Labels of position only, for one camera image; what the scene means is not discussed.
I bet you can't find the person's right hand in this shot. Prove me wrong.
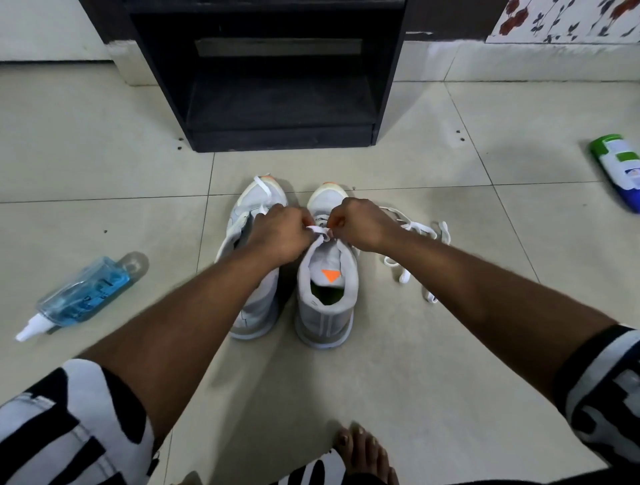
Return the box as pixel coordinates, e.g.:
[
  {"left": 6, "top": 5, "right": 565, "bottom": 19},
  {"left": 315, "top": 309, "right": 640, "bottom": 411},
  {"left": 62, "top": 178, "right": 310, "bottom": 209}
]
[{"left": 325, "top": 197, "right": 402, "bottom": 254}]

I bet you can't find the person's left hand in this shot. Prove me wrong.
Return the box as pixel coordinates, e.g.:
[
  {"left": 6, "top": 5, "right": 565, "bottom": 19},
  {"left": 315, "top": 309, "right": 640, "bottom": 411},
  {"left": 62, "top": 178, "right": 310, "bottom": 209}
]
[{"left": 247, "top": 203, "right": 317, "bottom": 269}]

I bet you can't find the grey sneaker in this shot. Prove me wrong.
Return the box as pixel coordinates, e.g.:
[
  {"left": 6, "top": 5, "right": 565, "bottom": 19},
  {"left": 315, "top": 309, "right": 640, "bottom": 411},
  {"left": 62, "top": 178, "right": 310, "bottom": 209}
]
[
  {"left": 215, "top": 175, "right": 290, "bottom": 340},
  {"left": 295, "top": 182, "right": 360, "bottom": 350}
]

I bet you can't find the white shoelace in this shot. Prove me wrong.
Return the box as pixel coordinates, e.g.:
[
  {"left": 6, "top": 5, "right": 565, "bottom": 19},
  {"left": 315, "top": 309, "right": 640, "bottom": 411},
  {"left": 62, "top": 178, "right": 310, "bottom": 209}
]
[
  {"left": 252, "top": 175, "right": 335, "bottom": 244},
  {"left": 377, "top": 206, "right": 452, "bottom": 304}
]

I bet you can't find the person's right forearm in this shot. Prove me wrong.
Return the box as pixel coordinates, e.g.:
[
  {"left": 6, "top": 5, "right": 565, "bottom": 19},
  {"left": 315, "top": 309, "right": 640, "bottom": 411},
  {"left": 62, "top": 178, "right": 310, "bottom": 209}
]
[{"left": 379, "top": 229, "right": 620, "bottom": 402}]

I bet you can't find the person's left forearm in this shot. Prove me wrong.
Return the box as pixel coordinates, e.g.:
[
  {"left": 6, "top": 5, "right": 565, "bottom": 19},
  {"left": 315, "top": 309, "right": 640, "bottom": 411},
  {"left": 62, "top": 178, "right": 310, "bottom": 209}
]
[{"left": 79, "top": 243, "right": 282, "bottom": 443}]

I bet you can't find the person's right foot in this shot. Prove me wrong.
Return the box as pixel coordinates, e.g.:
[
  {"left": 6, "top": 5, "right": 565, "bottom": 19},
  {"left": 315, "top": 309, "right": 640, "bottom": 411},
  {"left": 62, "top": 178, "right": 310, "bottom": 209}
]
[{"left": 333, "top": 423, "right": 400, "bottom": 485}]

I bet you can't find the black open shelf box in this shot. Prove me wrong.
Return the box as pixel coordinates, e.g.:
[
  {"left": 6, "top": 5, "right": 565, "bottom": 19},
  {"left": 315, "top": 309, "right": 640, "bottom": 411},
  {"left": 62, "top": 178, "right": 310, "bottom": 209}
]
[{"left": 125, "top": 0, "right": 409, "bottom": 153}]

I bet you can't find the blue transparent bottle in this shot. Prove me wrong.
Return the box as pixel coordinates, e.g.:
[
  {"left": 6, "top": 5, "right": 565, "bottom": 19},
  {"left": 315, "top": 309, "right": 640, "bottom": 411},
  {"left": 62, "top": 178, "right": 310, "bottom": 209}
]
[{"left": 15, "top": 251, "right": 150, "bottom": 343}]

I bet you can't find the dark brown wooden cabinet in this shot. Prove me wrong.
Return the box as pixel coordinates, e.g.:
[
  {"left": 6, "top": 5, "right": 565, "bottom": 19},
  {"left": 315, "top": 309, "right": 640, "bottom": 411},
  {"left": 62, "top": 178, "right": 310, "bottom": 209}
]
[{"left": 79, "top": 0, "right": 511, "bottom": 45}]

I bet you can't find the green blue white bottle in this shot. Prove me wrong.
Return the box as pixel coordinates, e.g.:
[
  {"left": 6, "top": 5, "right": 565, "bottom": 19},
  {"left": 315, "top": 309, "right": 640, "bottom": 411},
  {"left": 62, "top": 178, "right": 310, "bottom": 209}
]
[{"left": 589, "top": 133, "right": 640, "bottom": 215}]

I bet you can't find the zebra striped garment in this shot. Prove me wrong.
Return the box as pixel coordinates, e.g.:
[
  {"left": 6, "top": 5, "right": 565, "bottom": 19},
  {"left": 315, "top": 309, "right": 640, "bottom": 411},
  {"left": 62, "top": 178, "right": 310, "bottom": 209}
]
[{"left": 0, "top": 324, "right": 640, "bottom": 485}]

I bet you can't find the white floral patterned sheet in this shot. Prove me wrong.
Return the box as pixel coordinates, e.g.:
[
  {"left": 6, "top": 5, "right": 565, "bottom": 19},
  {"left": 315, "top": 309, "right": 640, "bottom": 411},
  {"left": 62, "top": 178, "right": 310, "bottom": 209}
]
[{"left": 485, "top": 0, "right": 640, "bottom": 45}]

